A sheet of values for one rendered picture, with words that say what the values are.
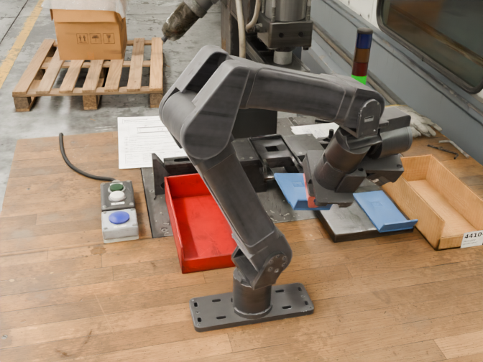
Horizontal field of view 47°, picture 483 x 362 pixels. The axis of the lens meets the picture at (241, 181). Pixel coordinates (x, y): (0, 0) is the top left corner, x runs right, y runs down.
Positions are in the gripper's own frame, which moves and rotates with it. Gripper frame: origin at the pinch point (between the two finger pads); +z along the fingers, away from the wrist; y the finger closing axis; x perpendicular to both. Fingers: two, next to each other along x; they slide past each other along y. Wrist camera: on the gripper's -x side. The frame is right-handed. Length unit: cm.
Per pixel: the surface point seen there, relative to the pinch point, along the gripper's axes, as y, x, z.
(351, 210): 5.0, -13.2, 11.8
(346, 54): 116, -63, 76
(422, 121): 41, -49, 26
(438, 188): 11.2, -36.3, 12.8
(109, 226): 4.1, 35.2, 16.3
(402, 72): 78, -63, 45
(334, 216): 3.5, -9.1, 11.5
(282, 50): 32.2, 2.1, -5.2
